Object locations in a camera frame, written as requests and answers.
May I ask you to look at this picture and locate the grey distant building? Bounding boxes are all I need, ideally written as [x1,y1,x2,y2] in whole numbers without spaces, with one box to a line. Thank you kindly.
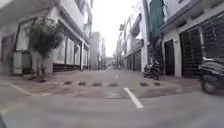
[89,31,107,71]

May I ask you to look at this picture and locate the speed bump with dark patches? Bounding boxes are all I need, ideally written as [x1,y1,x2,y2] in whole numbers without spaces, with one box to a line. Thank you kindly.
[53,80,163,88]

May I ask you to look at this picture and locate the row of pale buildings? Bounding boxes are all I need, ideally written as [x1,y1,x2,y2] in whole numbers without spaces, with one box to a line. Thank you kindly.
[113,0,151,72]

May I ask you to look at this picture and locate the dark parked motorcycle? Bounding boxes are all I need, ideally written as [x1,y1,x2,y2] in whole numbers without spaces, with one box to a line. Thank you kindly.
[142,58,162,81]

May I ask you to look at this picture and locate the white building with large windows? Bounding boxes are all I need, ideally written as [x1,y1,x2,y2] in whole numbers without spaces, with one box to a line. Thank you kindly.
[0,0,94,77]

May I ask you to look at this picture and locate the tree with green crown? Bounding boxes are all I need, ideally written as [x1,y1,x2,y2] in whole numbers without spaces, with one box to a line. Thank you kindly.
[25,16,66,83]

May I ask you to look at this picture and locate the building with dark metal gates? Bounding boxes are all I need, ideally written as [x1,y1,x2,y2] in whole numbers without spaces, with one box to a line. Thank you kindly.
[146,0,224,80]

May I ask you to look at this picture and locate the dark parked scooter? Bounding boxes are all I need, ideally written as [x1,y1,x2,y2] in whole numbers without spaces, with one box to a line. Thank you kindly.
[197,56,224,95]

